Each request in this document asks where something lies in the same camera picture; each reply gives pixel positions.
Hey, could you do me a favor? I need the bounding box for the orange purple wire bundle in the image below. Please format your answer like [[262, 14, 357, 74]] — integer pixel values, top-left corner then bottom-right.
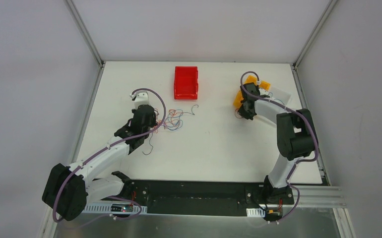
[[141, 104, 200, 156]]

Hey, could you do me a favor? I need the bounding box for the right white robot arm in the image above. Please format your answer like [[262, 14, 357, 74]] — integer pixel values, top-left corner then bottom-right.
[[238, 83, 318, 204]]

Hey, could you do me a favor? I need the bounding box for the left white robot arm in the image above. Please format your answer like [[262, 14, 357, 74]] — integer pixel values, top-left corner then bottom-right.
[[42, 105, 157, 221]]

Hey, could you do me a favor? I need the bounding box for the yellow plastic bin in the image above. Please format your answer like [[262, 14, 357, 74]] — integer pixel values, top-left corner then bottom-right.
[[233, 74, 272, 109]]

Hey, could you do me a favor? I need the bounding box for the clear white plastic bin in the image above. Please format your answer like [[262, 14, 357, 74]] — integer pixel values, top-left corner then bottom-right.
[[268, 86, 292, 106]]

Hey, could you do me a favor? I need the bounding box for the red plastic bin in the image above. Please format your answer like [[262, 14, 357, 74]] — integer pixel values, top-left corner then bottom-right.
[[174, 66, 198, 100]]

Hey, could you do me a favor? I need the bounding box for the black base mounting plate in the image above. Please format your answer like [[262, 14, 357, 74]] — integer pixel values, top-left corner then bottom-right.
[[116, 179, 295, 217]]

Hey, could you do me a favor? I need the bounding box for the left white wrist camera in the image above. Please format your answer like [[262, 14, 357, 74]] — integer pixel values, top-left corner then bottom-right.
[[130, 91, 150, 110]]

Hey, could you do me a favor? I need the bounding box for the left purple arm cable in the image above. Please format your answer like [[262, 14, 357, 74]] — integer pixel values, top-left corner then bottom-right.
[[52, 88, 167, 223]]

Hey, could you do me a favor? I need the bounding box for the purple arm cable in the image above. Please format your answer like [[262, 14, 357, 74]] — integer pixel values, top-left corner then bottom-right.
[[52, 88, 167, 223], [240, 71, 320, 221]]

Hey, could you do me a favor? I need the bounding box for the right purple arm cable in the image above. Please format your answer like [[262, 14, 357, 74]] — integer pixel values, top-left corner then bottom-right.
[[240, 71, 320, 221]]

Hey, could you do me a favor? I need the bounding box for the right white cable duct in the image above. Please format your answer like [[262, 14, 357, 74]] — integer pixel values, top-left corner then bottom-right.
[[246, 208, 265, 218]]

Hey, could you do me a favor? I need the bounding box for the white cable duct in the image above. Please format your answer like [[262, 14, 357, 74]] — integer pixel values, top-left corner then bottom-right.
[[246, 208, 265, 218], [82, 202, 147, 215]]

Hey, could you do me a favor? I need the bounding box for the left white cable duct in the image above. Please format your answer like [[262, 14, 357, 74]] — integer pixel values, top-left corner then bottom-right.
[[82, 202, 147, 215]]

